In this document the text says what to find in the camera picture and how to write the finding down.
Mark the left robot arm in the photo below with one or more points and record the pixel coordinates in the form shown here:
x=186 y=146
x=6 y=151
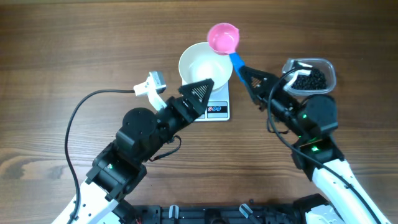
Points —
x=118 y=169

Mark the black beans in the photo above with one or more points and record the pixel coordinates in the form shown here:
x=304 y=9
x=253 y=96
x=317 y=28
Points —
x=315 y=81

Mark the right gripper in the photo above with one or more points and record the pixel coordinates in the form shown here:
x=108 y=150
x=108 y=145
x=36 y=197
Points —
x=263 y=89

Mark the clear plastic container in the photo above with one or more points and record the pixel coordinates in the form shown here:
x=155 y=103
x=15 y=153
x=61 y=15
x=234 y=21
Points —
x=324 y=66

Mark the pink scoop blue handle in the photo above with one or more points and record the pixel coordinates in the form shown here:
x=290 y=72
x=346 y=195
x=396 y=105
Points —
x=224 y=38

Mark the white digital kitchen scale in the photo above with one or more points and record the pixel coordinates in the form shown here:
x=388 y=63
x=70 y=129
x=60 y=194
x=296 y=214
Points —
x=218 y=107

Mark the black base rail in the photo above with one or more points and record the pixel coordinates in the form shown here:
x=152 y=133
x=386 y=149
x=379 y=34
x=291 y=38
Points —
x=208 y=215

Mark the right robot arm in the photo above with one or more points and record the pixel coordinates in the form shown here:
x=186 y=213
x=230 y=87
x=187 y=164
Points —
x=306 y=127

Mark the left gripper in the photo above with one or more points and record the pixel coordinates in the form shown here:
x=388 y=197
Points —
x=193 y=102

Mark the white bowl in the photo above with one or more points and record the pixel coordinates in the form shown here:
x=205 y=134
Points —
x=199 y=62

